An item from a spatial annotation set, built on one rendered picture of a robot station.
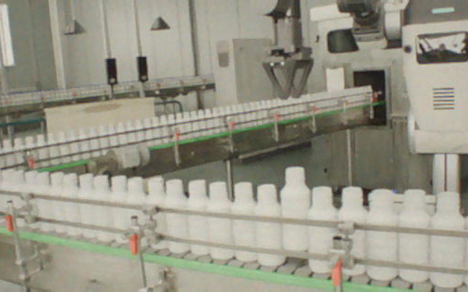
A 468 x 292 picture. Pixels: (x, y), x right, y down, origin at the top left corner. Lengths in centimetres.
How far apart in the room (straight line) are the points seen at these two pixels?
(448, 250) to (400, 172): 387
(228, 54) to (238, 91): 56
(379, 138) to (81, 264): 383
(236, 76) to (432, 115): 573
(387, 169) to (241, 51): 325
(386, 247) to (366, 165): 402
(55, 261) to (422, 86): 114
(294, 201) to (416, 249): 24
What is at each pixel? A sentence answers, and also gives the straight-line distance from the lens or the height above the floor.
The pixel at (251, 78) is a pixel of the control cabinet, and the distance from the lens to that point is 722.
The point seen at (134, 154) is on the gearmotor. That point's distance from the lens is 257.
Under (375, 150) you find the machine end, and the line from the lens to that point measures 481.
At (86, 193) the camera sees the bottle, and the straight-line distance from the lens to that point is 126.
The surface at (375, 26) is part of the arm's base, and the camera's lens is 149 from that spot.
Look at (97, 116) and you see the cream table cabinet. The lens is 518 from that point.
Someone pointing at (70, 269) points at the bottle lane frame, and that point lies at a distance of 135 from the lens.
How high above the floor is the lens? 140
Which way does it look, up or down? 9 degrees down
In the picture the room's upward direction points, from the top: 5 degrees counter-clockwise
